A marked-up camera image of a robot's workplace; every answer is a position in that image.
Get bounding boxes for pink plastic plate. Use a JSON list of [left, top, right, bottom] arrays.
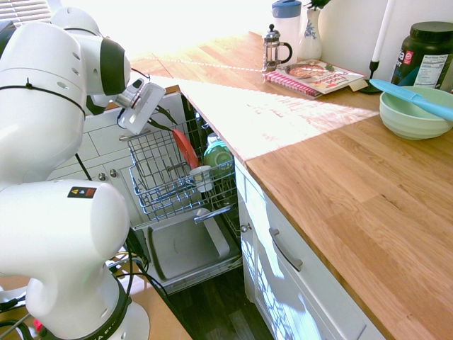
[[172, 129, 200, 170]]

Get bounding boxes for black cables at base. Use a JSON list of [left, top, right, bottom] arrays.
[[105, 226, 171, 319]]

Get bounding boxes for pizza cover cookbook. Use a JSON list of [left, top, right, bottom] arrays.
[[274, 59, 367, 95]]

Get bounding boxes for steel dishwasher door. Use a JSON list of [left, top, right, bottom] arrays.
[[147, 208, 243, 295]]

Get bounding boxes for white blue floral vase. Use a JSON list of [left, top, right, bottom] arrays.
[[297, 7, 323, 62]]

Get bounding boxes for straight metal drawer handle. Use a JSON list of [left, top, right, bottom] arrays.
[[119, 129, 151, 142]]

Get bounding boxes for pale green ribbed bowl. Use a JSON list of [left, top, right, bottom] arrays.
[[379, 86, 453, 141]]

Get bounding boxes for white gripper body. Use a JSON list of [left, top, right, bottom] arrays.
[[117, 81, 166, 135]]

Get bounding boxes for blue silicone spatula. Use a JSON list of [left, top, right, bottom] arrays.
[[369, 79, 453, 122]]

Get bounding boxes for white drawer front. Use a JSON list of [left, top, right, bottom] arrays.
[[263, 198, 368, 340]]

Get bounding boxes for glass French press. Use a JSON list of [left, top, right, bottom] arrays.
[[262, 23, 294, 74]]

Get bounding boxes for black candle holder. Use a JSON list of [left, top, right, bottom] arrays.
[[360, 59, 382, 94]]

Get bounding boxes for white window blind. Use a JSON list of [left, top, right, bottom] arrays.
[[0, 0, 49, 28]]

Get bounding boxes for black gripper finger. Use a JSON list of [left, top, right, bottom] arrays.
[[147, 119, 175, 132], [154, 104, 178, 125]]

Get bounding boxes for small white mug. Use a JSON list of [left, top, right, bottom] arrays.
[[189, 165, 213, 193]]

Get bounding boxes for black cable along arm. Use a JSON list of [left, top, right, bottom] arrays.
[[0, 79, 93, 181]]

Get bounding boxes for grey wire dishwasher rack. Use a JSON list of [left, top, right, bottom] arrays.
[[127, 118, 236, 225]]

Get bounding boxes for white blue filter jug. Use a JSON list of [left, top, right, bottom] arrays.
[[271, 0, 303, 60]]

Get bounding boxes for black protein powder tub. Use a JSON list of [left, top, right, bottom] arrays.
[[391, 21, 453, 94]]

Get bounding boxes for green striped bowl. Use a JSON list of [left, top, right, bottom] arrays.
[[203, 140, 234, 169]]

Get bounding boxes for curved metal drawer handle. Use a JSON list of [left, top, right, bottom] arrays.
[[268, 227, 304, 273]]

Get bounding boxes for tall white candle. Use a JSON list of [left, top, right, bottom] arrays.
[[372, 0, 396, 63]]

